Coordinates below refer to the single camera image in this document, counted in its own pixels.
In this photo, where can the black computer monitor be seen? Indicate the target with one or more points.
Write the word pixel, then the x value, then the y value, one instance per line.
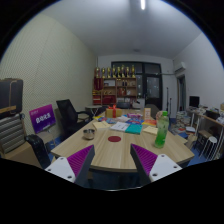
pixel 194 101

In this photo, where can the upright orange box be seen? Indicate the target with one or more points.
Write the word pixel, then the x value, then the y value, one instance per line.
pixel 147 113

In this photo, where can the pink package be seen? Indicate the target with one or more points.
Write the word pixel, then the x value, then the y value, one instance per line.
pixel 135 116

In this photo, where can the white round stool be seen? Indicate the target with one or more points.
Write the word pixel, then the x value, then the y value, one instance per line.
pixel 210 139

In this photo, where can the cluttered wooden side desk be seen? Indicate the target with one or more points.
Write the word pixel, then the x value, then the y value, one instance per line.
pixel 208 118

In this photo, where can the purple sign board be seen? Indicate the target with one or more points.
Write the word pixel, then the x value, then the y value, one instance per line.
pixel 42 118

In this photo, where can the flat round red coaster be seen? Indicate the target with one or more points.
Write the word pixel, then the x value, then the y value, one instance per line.
pixel 114 138

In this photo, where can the green drink bottle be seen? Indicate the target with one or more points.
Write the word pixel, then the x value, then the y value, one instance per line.
pixel 161 133

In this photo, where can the ceiling tube light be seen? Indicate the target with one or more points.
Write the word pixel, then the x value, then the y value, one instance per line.
pixel 142 4

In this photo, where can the grey striped cushion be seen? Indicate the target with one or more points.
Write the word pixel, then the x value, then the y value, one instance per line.
pixel 11 133

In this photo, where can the blue book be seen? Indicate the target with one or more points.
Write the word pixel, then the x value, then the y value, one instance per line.
pixel 134 121

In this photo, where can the cream book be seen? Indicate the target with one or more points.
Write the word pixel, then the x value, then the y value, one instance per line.
pixel 100 125

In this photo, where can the small steel cup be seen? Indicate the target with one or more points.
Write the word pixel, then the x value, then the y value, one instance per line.
pixel 89 134

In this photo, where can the white wall air conditioner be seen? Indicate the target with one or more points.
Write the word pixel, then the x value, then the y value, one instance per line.
pixel 180 68

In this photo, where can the black office chair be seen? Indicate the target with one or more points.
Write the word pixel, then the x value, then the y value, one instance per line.
pixel 66 115

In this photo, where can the yellow gift box red ribbon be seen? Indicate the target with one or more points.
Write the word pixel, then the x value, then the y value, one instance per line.
pixel 113 112

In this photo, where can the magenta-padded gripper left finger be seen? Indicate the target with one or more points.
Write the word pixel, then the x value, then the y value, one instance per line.
pixel 78 160

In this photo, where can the orange book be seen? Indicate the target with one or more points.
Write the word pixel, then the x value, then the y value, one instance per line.
pixel 150 122

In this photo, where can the teal book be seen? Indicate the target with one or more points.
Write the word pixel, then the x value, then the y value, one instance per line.
pixel 134 129

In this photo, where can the black case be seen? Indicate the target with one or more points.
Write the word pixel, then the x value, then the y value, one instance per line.
pixel 10 95

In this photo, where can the black mesh chair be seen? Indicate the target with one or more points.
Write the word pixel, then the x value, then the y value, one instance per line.
pixel 37 148

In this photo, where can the black framed glass door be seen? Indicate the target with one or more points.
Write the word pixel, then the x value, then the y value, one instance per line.
pixel 152 86

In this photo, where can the pale yellow book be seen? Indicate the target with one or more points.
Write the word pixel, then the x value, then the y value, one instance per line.
pixel 150 130

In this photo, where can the wooden shelf unit with trophies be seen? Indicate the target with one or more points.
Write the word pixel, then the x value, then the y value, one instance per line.
pixel 115 90

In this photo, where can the white book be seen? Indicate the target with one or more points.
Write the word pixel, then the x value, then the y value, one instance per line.
pixel 119 126

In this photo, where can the small round white table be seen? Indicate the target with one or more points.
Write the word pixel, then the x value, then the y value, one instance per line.
pixel 93 108

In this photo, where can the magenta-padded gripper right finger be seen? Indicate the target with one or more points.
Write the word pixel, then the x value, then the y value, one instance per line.
pixel 146 158

